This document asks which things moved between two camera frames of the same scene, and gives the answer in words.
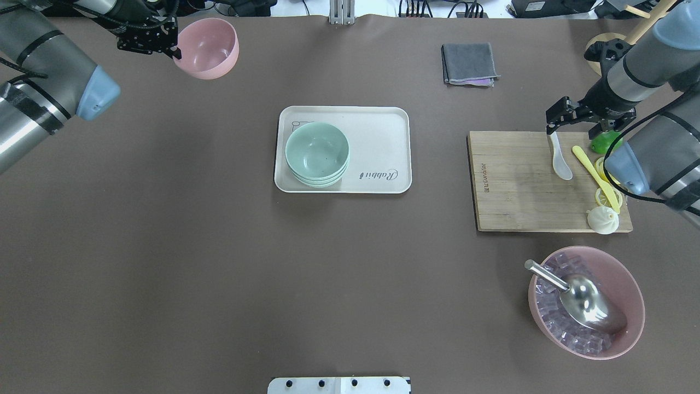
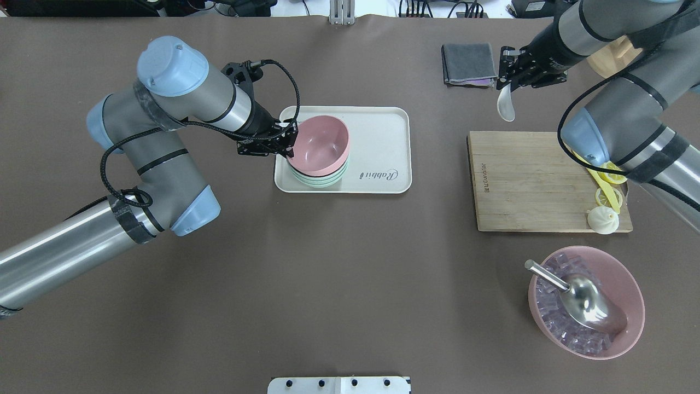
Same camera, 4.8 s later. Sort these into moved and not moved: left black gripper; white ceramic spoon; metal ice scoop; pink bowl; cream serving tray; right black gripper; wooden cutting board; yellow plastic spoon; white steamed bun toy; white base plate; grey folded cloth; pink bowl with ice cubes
Moved: right black gripper; pink bowl; white ceramic spoon; left black gripper
Not moved: cream serving tray; pink bowl with ice cubes; white base plate; yellow plastic spoon; grey folded cloth; wooden cutting board; white steamed bun toy; metal ice scoop
